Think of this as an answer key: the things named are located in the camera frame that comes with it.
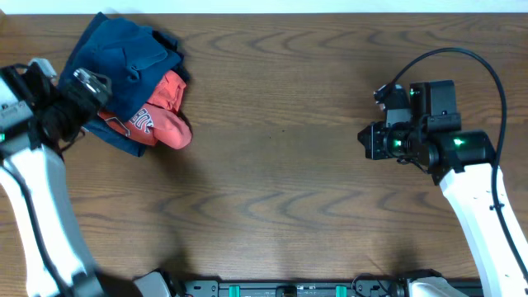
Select blue polo shirt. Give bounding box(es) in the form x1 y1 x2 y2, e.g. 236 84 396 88
59 13 183 120

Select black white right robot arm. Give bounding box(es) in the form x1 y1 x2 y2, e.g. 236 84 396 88
357 121 527 296

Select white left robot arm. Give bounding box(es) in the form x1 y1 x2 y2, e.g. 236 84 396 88
1 58 185 297

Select folded navy shirt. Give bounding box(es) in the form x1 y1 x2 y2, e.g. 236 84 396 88
57 12 191 158

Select folded red printed shirt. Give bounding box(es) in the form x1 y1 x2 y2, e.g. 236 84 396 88
98 70 192 149

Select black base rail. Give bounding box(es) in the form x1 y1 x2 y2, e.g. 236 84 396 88
181 279 483 297

